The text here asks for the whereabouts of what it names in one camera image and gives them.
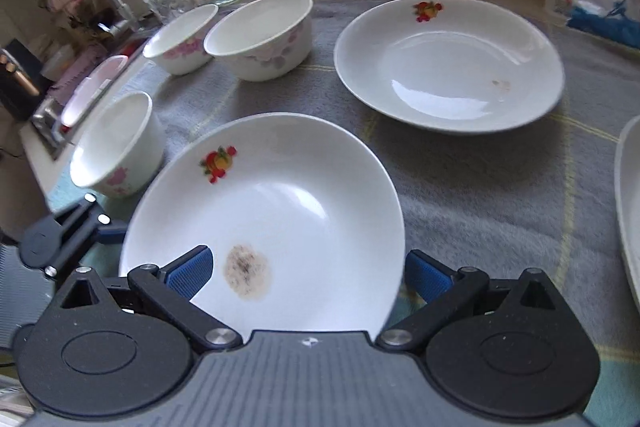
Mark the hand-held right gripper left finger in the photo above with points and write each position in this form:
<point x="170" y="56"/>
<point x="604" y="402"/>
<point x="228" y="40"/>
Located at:
<point x="192" y="269"/>

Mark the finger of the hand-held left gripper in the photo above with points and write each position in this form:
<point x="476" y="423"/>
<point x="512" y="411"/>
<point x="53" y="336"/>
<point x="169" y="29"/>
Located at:
<point x="112" y="232"/>

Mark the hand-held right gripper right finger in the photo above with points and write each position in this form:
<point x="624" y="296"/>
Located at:
<point x="425" y="277"/>

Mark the white plate fruit print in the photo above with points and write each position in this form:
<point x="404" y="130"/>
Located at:
<point x="631" y="207"/>
<point x="300" y="217"/>
<point x="450" y="72"/>

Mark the shallow pink-flowered white bowl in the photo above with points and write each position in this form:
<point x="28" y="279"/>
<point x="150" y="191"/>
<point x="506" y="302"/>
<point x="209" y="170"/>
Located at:
<point x="180" y="57"/>

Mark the large purple-flowered white bowl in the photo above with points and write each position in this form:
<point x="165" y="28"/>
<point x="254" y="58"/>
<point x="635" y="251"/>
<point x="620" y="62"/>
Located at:
<point x="250" y="24"/>

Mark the small deep pink-flowered bowl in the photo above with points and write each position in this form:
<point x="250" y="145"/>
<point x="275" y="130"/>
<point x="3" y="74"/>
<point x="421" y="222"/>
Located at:
<point x="125" y="167"/>

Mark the grey checked towel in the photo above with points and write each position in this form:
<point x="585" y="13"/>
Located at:
<point x="475" y="187"/>

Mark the metal sink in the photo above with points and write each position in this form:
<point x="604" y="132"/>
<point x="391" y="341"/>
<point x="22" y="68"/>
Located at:
<point x="47" y="127"/>

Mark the clear glass cup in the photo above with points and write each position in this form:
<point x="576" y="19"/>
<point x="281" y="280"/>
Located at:
<point x="165" y="4"/>

